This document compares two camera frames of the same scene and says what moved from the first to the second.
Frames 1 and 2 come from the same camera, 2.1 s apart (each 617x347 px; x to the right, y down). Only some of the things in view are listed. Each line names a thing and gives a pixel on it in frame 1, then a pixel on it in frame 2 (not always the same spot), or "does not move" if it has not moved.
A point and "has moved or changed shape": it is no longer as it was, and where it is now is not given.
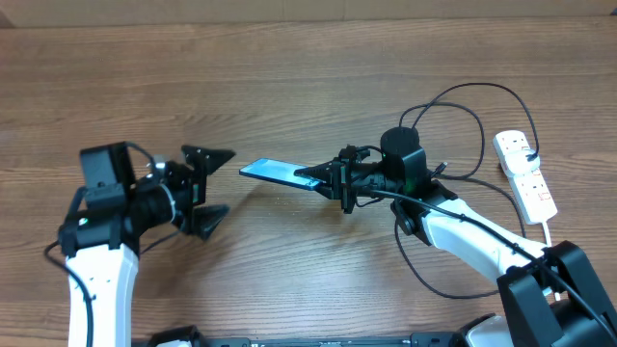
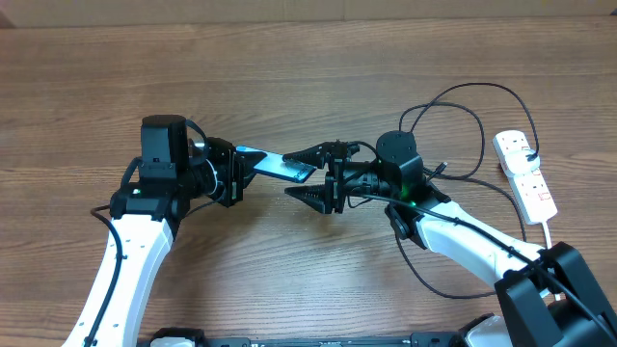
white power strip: (532, 193) does not move
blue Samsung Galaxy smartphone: (281, 172) has moved or changed shape
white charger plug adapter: (517, 161) does not move
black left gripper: (193, 184) → (225, 150)
